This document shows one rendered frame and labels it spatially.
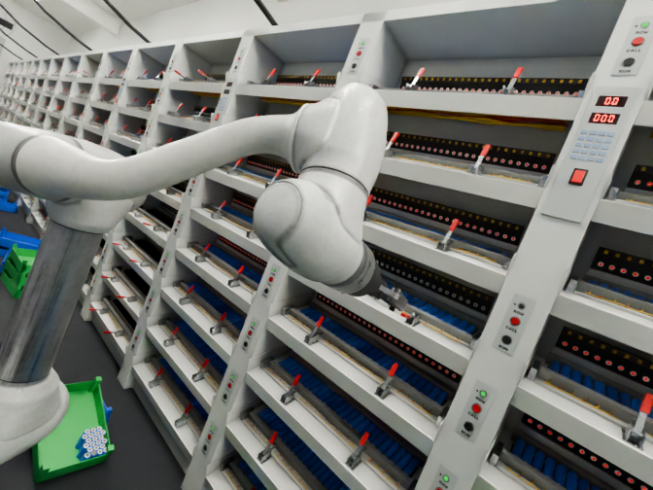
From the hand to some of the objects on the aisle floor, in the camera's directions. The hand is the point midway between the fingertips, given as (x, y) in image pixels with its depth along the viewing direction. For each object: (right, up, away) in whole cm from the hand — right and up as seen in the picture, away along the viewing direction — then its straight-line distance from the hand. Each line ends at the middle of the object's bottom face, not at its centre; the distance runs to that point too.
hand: (390, 300), depth 69 cm
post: (-7, -103, +12) cm, 104 cm away
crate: (-108, -55, +48) cm, 130 cm away
